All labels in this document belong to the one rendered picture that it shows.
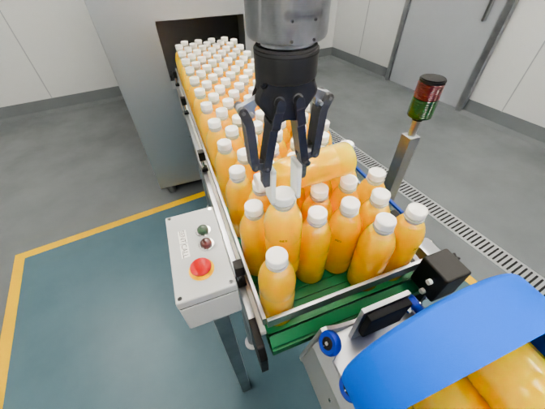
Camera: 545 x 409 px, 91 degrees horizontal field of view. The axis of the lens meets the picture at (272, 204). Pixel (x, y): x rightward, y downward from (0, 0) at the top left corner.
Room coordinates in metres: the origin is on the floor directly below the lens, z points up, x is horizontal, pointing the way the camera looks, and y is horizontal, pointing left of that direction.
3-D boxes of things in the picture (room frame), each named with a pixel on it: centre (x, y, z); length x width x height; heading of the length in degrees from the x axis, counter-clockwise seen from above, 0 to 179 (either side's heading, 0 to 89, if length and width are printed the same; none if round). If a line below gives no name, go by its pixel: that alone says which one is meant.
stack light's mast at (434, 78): (0.69, -0.41, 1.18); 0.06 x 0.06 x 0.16
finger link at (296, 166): (0.35, -0.04, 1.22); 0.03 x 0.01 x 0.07; 20
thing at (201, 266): (0.25, 0.13, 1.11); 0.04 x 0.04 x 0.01
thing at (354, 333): (0.21, -0.20, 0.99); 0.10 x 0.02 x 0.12; 110
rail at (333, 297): (0.28, -0.17, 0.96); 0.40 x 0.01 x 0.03; 110
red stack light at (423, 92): (0.69, -0.41, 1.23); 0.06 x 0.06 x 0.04
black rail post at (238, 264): (0.34, 0.08, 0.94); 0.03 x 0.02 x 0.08; 20
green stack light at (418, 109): (0.69, -0.41, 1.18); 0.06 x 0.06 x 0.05
